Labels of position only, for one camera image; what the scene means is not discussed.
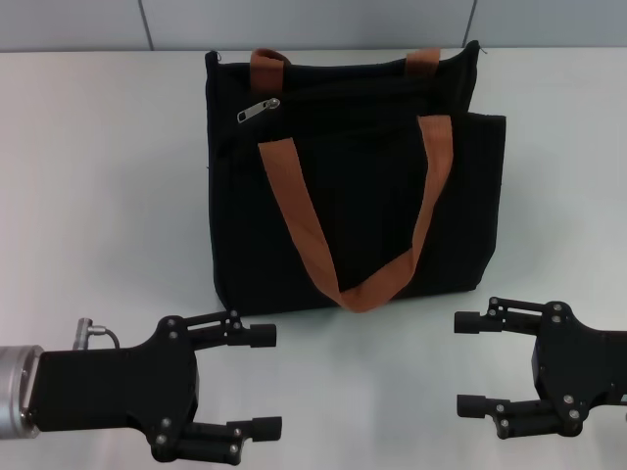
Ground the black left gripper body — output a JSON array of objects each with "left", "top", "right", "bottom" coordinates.
[{"left": 26, "top": 315, "right": 202, "bottom": 464}]

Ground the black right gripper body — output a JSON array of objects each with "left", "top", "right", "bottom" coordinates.
[{"left": 531, "top": 301, "right": 627, "bottom": 441}]

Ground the black fabric bag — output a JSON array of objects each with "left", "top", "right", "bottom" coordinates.
[{"left": 204, "top": 39, "right": 507, "bottom": 314}]

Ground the silver metal zipper pull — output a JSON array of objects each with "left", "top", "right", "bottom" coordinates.
[{"left": 236, "top": 96, "right": 283, "bottom": 125}]

